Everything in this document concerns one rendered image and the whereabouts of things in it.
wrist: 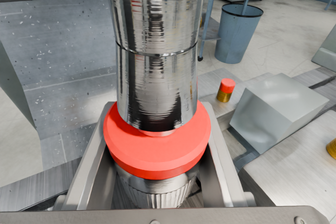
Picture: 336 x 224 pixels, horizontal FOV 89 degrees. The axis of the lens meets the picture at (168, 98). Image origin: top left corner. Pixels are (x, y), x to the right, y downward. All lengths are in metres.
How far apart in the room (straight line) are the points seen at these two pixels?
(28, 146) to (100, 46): 1.42
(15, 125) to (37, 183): 1.67
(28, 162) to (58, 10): 1.36
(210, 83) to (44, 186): 0.29
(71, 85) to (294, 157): 0.39
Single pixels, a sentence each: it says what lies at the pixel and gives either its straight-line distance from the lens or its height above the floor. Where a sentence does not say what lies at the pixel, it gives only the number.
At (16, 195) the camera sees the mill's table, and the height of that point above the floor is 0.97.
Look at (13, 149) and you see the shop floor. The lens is 1.80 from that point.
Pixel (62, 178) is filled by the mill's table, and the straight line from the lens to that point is 0.31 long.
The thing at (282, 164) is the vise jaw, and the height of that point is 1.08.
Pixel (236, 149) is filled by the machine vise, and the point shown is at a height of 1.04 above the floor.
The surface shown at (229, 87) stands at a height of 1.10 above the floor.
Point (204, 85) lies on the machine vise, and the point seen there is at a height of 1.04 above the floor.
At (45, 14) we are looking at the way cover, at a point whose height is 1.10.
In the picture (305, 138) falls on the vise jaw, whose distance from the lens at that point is 0.22.
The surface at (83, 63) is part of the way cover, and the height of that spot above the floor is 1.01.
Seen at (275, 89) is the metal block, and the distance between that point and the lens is 0.21.
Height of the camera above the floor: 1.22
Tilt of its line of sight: 43 degrees down
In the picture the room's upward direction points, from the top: 2 degrees clockwise
